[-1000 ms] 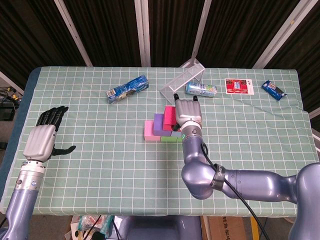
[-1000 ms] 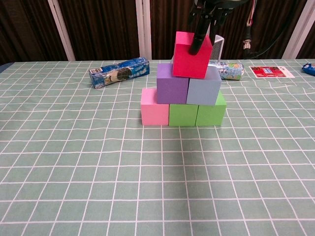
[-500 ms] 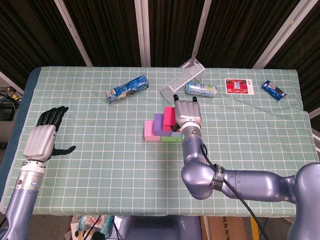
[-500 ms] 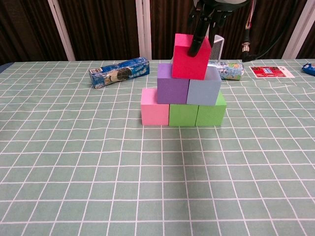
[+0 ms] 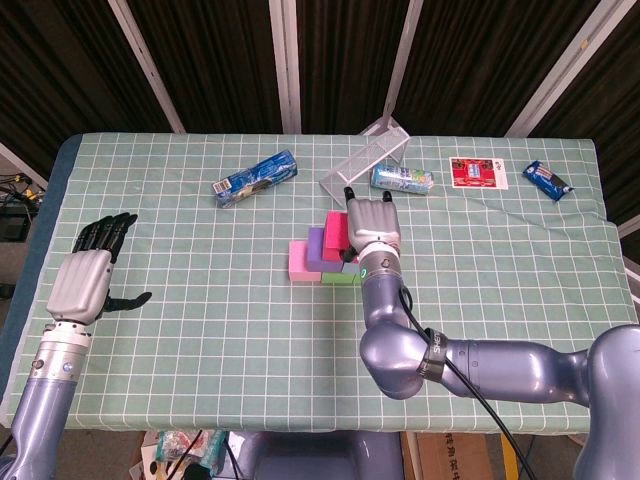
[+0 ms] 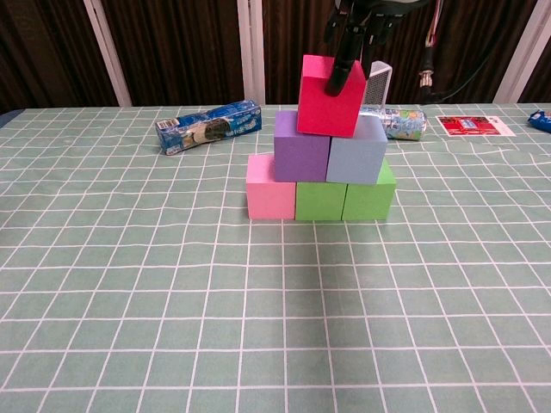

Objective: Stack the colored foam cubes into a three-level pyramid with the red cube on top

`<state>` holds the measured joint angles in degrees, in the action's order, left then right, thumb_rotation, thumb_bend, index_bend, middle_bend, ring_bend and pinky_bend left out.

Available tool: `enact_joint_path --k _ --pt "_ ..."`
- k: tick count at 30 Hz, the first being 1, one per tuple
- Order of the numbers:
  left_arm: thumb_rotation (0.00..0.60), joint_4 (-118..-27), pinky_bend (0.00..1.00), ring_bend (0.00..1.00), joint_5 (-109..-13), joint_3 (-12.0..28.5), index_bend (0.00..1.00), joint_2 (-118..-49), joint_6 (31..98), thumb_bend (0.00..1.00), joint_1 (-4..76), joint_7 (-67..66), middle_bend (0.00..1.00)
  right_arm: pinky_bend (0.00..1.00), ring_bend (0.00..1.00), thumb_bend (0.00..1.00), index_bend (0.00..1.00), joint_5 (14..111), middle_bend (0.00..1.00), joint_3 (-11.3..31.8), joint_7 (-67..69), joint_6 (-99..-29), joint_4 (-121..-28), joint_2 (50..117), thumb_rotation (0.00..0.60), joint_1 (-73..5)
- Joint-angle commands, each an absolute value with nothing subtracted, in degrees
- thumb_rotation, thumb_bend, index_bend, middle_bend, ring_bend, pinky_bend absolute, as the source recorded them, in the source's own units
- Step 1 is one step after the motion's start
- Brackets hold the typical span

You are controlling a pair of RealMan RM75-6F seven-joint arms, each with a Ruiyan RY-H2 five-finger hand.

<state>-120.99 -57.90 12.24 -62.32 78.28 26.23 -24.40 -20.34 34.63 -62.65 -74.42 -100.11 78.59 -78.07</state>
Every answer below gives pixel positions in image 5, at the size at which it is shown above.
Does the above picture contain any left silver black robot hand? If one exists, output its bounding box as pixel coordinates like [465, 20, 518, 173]
[46, 212, 153, 322]

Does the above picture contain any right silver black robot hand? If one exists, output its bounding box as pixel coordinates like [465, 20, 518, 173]
[339, 185, 402, 263]

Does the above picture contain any red foam cube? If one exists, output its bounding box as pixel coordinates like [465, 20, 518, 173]
[321, 210, 359, 265]

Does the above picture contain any purple foam cube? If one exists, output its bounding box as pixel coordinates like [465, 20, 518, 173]
[304, 226, 346, 274]

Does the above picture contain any pink foam cube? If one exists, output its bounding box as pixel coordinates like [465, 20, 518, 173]
[287, 240, 324, 283]

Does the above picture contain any black equipment box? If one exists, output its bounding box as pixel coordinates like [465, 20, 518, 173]
[0, 209, 36, 241]

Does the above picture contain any red white printed card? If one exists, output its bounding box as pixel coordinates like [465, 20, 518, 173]
[448, 155, 510, 191]

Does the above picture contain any long blue cookie package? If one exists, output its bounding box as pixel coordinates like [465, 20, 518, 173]
[212, 148, 300, 209]

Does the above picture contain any green checked tablecloth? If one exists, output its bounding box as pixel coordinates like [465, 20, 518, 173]
[0, 131, 634, 435]

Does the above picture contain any small dark blue cookie packet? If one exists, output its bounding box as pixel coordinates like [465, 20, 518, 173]
[522, 159, 576, 203]

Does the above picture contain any teal snack bag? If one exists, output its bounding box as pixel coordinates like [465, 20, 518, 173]
[154, 430, 229, 476]

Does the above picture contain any white printed paper bag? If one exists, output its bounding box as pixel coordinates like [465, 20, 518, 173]
[130, 432, 166, 480]

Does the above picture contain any dark brown curtain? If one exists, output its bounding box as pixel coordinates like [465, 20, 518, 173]
[0, 0, 640, 226]

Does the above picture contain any blue grey robot torso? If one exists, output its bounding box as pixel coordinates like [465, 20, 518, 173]
[219, 430, 405, 480]

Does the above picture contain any brown cardboard box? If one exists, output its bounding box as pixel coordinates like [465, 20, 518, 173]
[414, 432, 506, 480]

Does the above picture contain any white wire mesh rack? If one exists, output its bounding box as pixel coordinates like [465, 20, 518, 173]
[318, 125, 412, 208]

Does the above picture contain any tangled cable bundle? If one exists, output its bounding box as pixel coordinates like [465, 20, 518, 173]
[0, 172, 45, 211]

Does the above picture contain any white metal frame bar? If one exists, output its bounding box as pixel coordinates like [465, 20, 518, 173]
[0, 142, 50, 189]
[617, 214, 640, 306]

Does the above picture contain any white metal frame post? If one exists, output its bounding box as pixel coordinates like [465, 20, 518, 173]
[382, 0, 427, 134]
[504, 0, 617, 137]
[107, 0, 187, 134]
[268, 0, 303, 134]

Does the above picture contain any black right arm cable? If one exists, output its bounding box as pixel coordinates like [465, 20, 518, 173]
[397, 285, 536, 480]

